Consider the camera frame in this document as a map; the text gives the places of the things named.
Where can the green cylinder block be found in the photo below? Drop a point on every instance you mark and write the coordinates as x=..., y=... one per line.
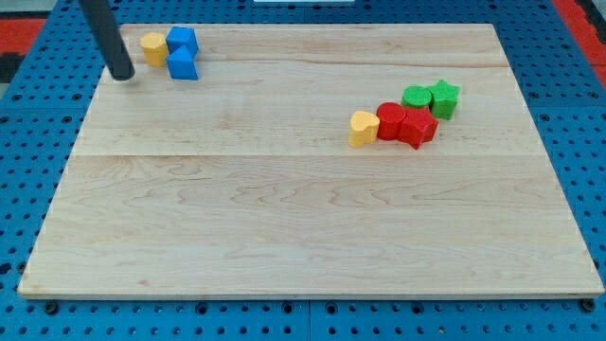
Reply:
x=416, y=96

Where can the light wooden board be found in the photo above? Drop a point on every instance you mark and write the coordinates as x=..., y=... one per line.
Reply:
x=242, y=185

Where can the red cylinder block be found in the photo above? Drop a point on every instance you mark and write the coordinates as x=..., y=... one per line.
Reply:
x=391, y=116

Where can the yellow heart block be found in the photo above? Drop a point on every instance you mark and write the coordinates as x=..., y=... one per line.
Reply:
x=363, y=129

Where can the red star block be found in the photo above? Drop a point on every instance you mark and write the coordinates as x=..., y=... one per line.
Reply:
x=417, y=127

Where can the blue cube block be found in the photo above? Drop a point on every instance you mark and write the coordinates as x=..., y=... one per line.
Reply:
x=183, y=37

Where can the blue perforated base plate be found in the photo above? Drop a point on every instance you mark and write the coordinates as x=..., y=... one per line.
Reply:
x=44, y=106

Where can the yellow pentagon block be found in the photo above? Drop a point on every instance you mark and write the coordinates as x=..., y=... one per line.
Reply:
x=155, y=48

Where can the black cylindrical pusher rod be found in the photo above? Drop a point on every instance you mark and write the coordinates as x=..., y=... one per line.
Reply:
x=105, y=30

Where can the blue triangle block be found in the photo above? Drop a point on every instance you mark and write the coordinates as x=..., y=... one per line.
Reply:
x=181, y=65

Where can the green star block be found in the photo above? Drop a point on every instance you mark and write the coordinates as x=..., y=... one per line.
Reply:
x=444, y=99

